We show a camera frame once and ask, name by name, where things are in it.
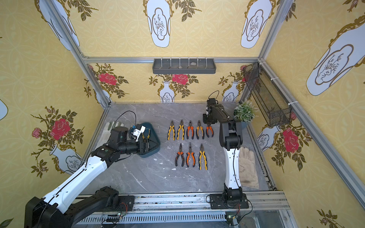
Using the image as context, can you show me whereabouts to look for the teal plastic storage box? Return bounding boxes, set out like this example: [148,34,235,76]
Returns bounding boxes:
[127,122,161,158]

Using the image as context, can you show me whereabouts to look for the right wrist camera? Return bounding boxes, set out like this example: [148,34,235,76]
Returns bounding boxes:
[207,98,218,108]

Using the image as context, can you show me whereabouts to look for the green white artificial plant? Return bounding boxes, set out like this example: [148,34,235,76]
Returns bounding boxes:
[233,101,258,123]

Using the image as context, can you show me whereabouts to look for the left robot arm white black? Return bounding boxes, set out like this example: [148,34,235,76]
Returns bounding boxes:
[24,123,160,228]

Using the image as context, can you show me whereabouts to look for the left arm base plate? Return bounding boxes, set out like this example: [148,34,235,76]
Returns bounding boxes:
[112,195,135,212]

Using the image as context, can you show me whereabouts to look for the red orange black pliers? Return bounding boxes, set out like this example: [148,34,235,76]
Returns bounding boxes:
[186,121,194,139]

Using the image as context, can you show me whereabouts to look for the yellow long nose pliers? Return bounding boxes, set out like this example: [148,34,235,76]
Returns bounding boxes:
[142,128,151,142]

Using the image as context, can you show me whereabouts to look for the left work glove beige green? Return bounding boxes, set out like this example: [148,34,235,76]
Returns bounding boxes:
[96,121,124,148]

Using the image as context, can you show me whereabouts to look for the black wire mesh basket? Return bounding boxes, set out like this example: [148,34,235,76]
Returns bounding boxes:
[243,63,292,127]

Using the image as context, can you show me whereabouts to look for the yellow black pliers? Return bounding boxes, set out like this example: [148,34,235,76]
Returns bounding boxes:
[177,120,185,140]
[167,120,175,140]
[199,144,208,170]

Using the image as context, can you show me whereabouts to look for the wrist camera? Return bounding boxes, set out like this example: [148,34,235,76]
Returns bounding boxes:
[207,98,218,108]
[132,125,145,142]

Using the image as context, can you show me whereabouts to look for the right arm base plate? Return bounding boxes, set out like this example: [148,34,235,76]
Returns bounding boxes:
[208,193,250,210]

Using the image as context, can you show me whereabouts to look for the aluminium front rail frame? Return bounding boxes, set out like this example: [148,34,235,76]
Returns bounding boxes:
[74,191,298,228]

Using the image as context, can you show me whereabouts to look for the grey wall shelf tray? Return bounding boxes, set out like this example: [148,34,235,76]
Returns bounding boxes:
[152,58,217,75]

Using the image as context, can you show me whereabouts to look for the blue flower pot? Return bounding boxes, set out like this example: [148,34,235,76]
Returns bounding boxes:
[240,121,249,130]

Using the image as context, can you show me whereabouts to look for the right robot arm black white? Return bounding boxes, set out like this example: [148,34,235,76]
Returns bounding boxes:
[203,98,243,202]

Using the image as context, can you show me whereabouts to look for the orange long nose pliers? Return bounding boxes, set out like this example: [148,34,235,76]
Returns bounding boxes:
[206,123,214,138]

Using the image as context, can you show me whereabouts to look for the right work glove beige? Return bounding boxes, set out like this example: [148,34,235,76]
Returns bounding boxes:
[239,147,259,189]

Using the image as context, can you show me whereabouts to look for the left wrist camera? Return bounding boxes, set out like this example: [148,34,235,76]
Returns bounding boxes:
[132,125,145,142]

